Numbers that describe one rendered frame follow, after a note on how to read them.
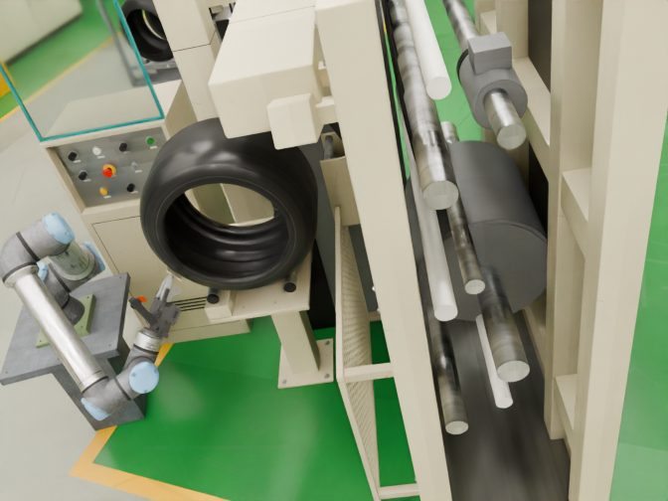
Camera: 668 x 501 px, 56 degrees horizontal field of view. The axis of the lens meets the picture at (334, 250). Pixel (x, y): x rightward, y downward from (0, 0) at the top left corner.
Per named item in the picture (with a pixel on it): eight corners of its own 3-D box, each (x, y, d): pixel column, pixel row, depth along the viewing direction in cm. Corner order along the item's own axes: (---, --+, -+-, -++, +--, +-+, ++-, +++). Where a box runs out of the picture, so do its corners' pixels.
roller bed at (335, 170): (335, 198, 256) (320, 133, 237) (372, 192, 254) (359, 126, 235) (336, 228, 241) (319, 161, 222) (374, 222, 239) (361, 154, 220)
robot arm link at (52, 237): (55, 264, 275) (7, 225, 203) (90, 243, 280) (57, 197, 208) (75, 293, 274) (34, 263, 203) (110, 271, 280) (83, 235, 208)
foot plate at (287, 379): (281, 346, 323) (280, 343, 322) (333, 339, 320) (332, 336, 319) (278, 389, 303) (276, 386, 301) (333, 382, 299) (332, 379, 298)
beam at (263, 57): (249, 44, 201) (235, -4, 191) (327, 28, 198) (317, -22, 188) (224, 140, 154) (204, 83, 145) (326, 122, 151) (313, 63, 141)
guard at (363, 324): (365, 317, 286) (334, 191, 242) (369, 316, 285) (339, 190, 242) (376, 506, 217) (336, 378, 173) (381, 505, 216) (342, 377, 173)
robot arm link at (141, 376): (134, 405, 197) (130, 393, 208) (166, 382, 200) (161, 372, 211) (116, 381, 194) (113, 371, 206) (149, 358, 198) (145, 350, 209)
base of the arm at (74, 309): (40, 340, 269) (26, 325, 263) (49, 309, 284) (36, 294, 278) (81, 326, 268) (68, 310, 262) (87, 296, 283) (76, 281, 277)
